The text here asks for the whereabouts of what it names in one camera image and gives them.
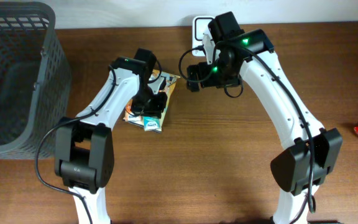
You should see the green tissue pack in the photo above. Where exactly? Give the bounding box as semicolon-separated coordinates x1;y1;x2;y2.
143;116;161;132

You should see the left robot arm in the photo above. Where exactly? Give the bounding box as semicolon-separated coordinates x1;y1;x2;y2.
54;49;168;223

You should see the white barcode scanner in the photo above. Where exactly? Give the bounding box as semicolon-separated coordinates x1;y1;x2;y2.
191;16;214;57

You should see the orange tissue pack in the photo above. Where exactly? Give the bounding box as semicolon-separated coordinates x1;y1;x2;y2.
124;100;142;122

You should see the dark grey plastic basket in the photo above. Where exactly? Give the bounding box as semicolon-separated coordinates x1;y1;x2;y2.
0;2;72;159

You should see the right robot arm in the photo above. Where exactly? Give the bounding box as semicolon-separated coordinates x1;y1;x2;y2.
186;12;343;223

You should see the left black cable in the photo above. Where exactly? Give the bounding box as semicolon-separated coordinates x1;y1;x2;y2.
34;57;164;224

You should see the yellow snack bag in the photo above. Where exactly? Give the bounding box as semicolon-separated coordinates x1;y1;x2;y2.
122;68;181;134

